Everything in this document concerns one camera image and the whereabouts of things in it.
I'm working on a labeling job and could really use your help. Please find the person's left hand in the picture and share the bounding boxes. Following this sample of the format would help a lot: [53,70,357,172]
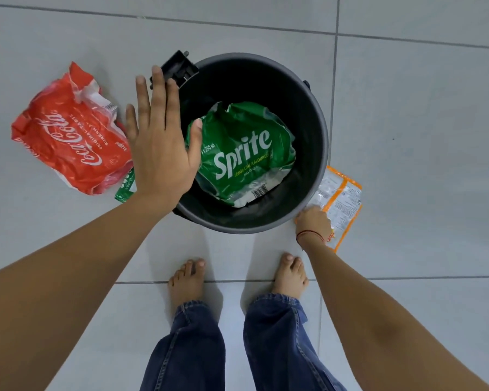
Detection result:
[124,65,204,209]

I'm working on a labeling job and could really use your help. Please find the black round trash bin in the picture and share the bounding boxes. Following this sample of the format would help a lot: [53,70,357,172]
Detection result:
[172,53,330,235]

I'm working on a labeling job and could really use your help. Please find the red plastic wrapper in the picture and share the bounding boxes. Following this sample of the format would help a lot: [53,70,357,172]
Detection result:
[11,62,134,196]

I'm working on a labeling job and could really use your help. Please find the person's right forearm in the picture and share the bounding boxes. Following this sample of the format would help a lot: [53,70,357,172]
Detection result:
[298,234,489,391]

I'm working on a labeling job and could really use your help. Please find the person's right foot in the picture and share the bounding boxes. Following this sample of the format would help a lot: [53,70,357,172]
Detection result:
[271,253,309,300]

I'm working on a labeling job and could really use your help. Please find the person's left foot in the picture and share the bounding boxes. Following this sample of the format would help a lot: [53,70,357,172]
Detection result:
[167,259,207,313]

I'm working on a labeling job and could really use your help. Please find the person's right hand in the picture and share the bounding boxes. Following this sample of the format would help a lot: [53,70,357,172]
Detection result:
[294,205,335,238]

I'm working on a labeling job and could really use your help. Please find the red string bracelet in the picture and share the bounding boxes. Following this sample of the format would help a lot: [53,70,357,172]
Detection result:
[296,230,326,251]

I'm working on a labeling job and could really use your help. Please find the large green plastic wrapper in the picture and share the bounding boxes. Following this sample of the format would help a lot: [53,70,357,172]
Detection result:
[186,101,297,209]

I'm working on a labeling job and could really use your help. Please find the small green wrapper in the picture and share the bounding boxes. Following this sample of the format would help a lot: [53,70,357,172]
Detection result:
[114,168,137,203]

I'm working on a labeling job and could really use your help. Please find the person's blue jeans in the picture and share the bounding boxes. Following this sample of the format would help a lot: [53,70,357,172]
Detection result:
[140,293,348,391]

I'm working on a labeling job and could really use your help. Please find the person's left forearm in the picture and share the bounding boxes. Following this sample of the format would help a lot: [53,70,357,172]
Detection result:
[0,193,181,391]

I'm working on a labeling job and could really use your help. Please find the orange and clear packet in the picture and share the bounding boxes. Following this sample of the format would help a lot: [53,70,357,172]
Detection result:
[309,165,363,254]

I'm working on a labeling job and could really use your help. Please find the person's foot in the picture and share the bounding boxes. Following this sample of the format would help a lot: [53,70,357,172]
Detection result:
[271,253,309,300]
[167,259,207,313]

